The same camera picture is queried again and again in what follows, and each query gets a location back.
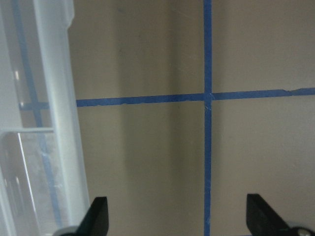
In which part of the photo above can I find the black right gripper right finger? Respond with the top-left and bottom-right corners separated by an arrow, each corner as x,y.
246,194 -> 315,236

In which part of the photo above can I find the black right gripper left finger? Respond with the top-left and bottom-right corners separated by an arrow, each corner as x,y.
54,197 -> 109,236

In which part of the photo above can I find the clear plastic box lid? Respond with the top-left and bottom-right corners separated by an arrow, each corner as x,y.
0,0 -> 90,236

